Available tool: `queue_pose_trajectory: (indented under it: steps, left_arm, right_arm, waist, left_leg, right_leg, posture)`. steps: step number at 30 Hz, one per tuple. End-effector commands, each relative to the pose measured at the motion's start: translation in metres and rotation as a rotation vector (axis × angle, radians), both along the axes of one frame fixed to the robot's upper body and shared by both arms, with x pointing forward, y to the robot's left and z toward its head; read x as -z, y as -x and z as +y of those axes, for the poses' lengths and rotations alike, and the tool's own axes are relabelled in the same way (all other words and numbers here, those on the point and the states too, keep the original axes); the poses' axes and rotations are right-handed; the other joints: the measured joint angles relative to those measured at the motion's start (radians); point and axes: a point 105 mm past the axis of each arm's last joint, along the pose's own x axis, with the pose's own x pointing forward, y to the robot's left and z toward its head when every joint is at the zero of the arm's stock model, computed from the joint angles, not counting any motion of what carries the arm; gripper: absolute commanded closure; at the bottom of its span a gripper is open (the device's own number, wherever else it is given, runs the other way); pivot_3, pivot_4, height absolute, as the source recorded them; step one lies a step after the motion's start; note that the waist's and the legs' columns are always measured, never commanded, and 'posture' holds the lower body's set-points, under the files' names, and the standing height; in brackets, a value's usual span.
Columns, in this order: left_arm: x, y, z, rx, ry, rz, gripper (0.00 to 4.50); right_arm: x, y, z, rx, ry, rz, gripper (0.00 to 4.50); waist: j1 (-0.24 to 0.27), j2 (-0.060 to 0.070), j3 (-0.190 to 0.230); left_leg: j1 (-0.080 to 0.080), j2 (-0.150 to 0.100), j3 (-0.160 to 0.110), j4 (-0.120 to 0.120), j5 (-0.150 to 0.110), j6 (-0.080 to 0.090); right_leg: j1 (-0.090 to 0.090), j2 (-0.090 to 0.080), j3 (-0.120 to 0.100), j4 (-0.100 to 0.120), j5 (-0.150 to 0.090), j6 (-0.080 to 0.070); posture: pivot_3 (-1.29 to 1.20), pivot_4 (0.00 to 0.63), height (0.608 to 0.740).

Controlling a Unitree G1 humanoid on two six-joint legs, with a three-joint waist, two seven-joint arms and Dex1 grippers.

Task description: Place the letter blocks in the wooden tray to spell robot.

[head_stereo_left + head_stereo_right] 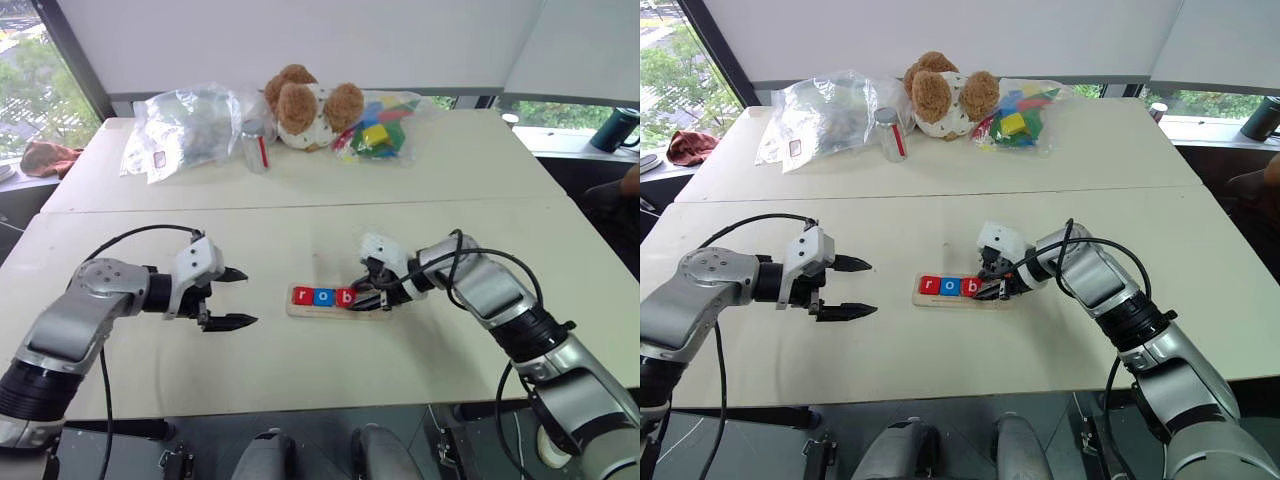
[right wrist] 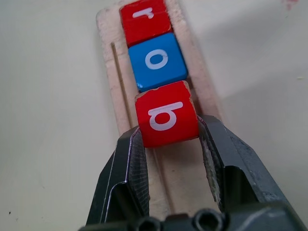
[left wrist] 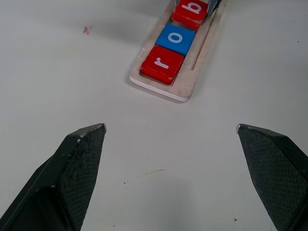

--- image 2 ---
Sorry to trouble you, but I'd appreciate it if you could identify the red letter r block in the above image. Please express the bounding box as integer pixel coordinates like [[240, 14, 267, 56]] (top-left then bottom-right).
[[119, 0, 173, 47]]

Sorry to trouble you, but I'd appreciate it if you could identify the blue letter o block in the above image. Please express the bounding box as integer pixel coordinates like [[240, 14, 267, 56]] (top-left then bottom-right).
[[128, 32, 189, 93]]

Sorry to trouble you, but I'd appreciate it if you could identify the red letter b block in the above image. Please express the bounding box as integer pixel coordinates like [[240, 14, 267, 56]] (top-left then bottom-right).
[[134, 80, 200, 148]]

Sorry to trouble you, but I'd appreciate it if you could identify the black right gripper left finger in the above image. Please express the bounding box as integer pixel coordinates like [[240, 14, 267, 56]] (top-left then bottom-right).
[[86, 127, 151, 225]]

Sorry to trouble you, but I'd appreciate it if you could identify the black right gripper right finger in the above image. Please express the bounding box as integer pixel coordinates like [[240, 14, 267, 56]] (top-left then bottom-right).
[[196, 114, 289, 213]]

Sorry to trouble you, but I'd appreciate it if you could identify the light wooden letter tray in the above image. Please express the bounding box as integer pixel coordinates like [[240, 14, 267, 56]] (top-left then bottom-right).
[[96, 0, 223, 217]]

